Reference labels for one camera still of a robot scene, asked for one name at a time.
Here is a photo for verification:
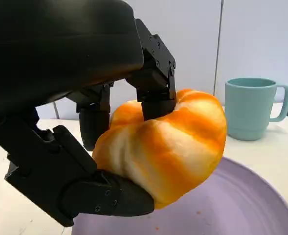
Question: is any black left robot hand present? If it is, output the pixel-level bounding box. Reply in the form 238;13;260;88
0;0;177;228

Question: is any orange and white bread roll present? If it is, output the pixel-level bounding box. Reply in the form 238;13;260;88
91;88;228;210

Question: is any grey partition panel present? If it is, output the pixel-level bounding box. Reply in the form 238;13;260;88
55;0;224;120
214;0;288;107

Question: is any pale green mug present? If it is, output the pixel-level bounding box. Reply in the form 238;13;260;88
224;77;288;141

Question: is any lilac plate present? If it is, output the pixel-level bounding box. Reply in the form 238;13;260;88
71;156;288;235

